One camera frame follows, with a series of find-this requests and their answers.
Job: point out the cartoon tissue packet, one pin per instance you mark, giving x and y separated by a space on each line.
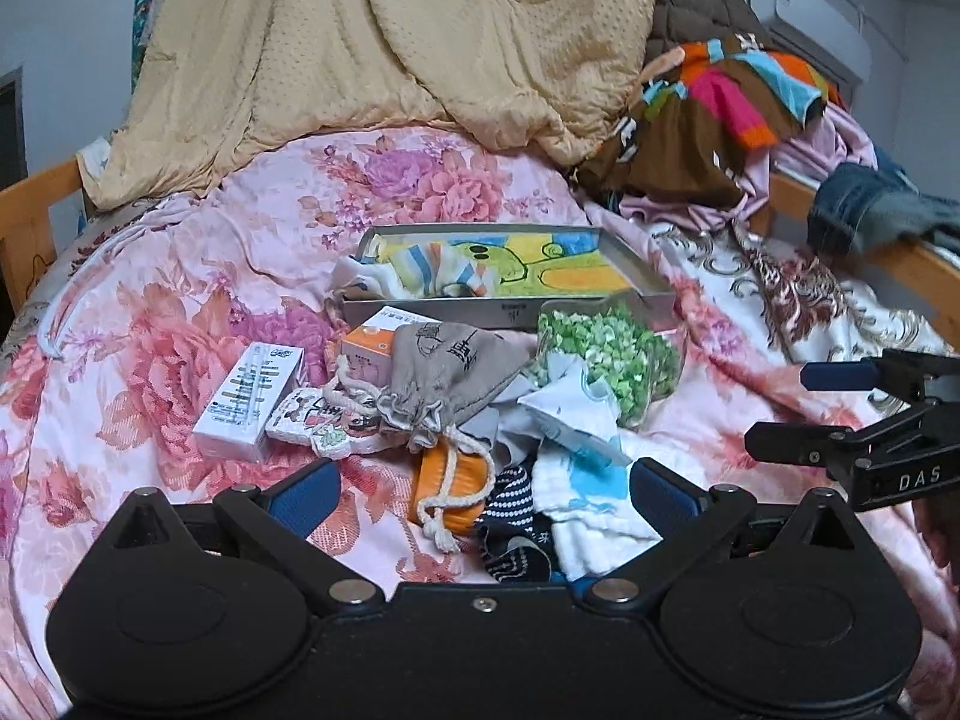
300 421

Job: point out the white box green print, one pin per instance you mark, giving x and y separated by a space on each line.
240 405

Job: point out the navy striped sock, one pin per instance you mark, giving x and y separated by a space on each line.
510 511

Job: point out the light grey cloth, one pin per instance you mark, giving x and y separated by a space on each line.
502 421

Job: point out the grey tray box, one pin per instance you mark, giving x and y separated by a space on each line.
487 307

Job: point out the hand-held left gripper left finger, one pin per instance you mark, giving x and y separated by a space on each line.
304 496

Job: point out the glass jar green paper stars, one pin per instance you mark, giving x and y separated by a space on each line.
600 345

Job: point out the orange white box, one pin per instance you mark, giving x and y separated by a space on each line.
364 361

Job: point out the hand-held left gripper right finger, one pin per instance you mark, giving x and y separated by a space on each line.
661 493

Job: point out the gold scroll patterned sheet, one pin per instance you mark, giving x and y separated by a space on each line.
787 292

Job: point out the white teal plastic packet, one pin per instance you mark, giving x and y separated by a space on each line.
562 406

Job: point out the dark door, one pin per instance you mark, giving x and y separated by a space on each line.
9 127

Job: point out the wooden bed rail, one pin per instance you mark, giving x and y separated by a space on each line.
915 270

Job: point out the white air conditioner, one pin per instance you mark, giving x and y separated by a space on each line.
810 7

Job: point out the teal patterned cloth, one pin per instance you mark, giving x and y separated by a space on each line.
142 22

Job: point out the white towel blue print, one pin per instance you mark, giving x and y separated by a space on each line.
592 521

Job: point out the blue jeans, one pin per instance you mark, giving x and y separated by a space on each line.
855 202

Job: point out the pale pink cloth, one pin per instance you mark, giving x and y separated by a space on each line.
832 136

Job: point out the colourful striped garment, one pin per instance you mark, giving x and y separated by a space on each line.
720 90

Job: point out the brown quilted blanket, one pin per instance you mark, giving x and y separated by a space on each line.
690 0

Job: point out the pink floral bedsheet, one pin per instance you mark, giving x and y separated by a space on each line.
150 277

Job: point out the yellow cartoon cloth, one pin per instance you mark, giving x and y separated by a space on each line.
525 262

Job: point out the beige quilt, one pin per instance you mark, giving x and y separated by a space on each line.
337 52

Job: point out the orange round container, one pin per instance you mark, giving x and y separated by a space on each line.
436 476

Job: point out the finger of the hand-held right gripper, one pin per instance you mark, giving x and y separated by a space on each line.
795 442
834 376

